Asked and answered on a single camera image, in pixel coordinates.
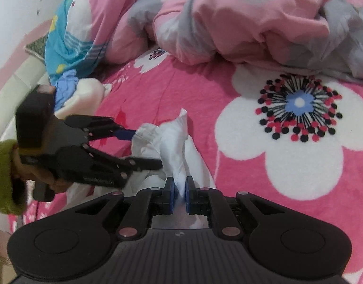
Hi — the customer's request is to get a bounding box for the white shirt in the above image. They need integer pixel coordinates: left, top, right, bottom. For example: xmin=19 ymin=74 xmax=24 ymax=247
xmin=122 ymin=109 xmax=215 ymax=229

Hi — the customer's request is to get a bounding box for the green sleeve forearm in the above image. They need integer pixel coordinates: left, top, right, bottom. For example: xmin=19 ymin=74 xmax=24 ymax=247
xmin=0 ymin=140 xmax=27 ymax=215

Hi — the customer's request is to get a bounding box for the left hand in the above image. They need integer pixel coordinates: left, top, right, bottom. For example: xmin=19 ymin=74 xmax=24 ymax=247
xmin=13 ymin=148 xmax=72 ymax=194

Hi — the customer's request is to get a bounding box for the cream sweater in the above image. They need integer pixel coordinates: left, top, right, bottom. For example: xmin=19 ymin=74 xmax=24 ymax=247
xmin=54 ymin=78 xmax=112 ymax=119

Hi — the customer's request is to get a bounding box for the blue garment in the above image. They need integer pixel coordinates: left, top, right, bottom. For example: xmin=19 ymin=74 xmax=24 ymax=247
xmin=54 ymin=69 xmax=79 ymax=111

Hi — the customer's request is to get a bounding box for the cream padded headboard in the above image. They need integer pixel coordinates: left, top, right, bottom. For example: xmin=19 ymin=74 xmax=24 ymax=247
xmin=0 ymin=56 xmax=50 ymax=138

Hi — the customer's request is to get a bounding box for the dark green cushion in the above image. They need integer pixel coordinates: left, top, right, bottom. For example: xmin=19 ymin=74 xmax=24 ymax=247
xmin=24 ymin=34 xmax=48 ymax=64

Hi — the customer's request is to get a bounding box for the pink floral bed sheet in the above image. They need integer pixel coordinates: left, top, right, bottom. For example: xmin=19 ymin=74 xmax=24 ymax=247
xmin=8 ymin=49 xmax=363 ymax=283

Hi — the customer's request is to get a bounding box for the pink grey blue duvet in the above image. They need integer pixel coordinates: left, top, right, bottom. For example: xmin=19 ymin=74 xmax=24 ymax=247
xmin=45 ymin=0 xmax=363 ymax=83

